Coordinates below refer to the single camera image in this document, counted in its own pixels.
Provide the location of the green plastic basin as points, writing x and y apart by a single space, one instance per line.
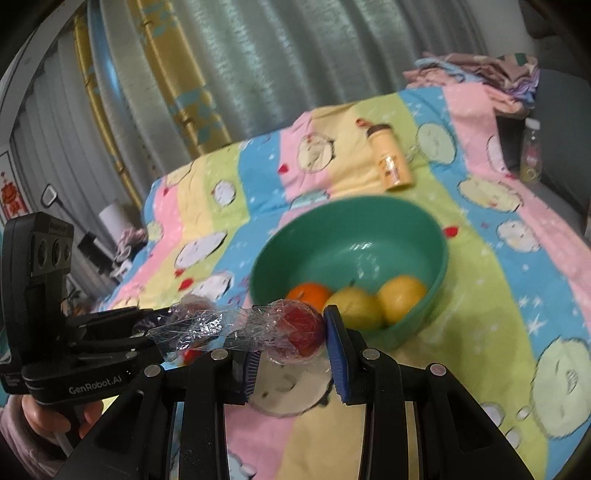
351 240

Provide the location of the pile of folded clothes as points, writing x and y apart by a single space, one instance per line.
475 69

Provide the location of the white cylindrical object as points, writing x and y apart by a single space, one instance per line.
113 219

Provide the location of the red fruit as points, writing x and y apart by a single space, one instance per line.
300 327

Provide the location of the cartoon printed blanket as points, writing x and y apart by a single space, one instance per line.
485 258

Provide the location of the orange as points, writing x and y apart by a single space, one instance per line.
307 295

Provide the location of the crumpled patterned cloth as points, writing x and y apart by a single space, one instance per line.
131 240

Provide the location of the person's left hand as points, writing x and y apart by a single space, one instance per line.
37 415

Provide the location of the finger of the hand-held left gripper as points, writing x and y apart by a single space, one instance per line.
115 318
106 353

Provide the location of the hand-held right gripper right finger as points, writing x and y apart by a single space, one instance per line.
339 355

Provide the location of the yellow round fruit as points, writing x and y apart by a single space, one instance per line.
358 307
401 295

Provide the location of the red wall decoration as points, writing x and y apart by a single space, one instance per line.
10 196

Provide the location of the clear plastic drink bottle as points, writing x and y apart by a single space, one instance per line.
531 157

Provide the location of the grey curtain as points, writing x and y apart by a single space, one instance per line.
300 60

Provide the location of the grey ribbed sofa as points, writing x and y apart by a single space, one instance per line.
563 120

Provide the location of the person's left forearm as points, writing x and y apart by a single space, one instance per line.
18 443

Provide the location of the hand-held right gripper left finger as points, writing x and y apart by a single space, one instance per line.
249 369

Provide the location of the yellow bear-print bottle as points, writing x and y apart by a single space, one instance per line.
390 161

